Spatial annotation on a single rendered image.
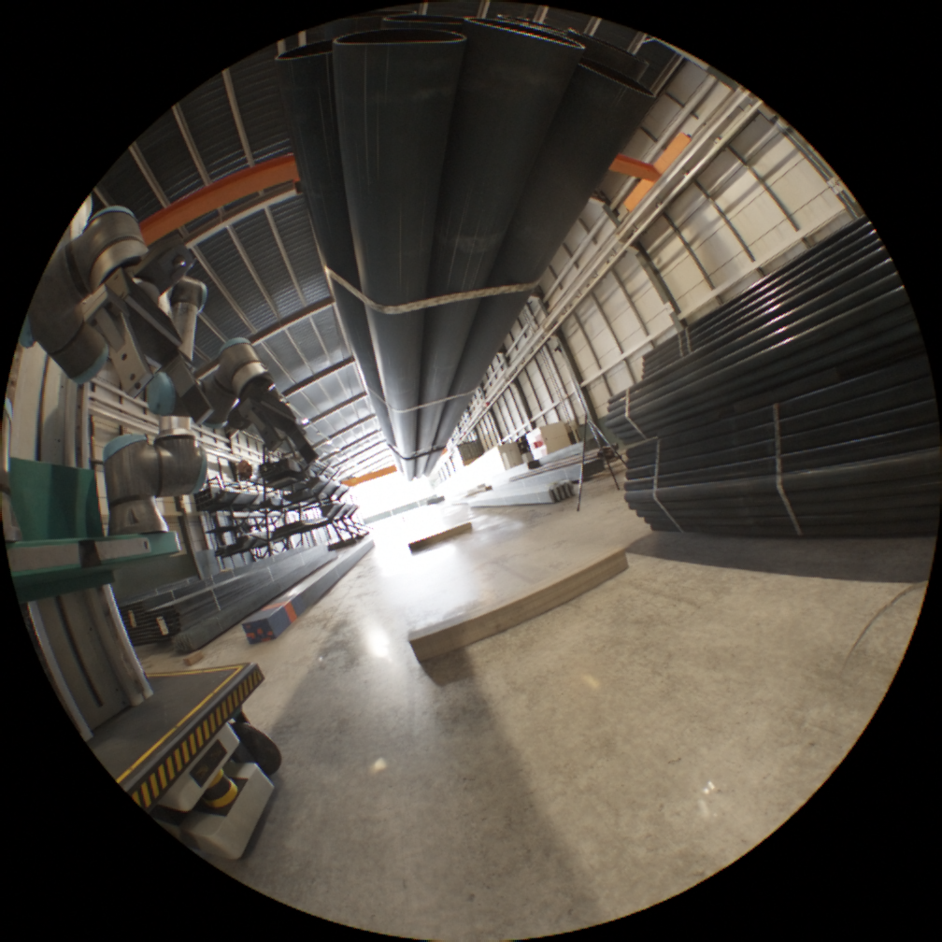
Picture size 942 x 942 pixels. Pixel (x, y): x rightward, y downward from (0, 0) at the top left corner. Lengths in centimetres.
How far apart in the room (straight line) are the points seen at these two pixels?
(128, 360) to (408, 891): 77
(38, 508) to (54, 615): 24
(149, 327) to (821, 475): 139
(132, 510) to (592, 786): 114
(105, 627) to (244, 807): 53
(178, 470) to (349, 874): 102
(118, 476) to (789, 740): 149
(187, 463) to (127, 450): 20
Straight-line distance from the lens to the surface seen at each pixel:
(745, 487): 127
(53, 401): 119
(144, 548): 93
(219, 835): 81
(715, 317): 198
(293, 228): 1198
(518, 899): 63
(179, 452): 106
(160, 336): 43
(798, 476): 117
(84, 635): 105
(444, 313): 89
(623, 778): 70
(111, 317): 34
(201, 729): 78
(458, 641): 134
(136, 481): 98
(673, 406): 160
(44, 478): 99
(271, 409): 68
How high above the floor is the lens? 59
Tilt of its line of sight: 3 degrees up
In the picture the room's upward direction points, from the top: 19 degrees counter-clockwise
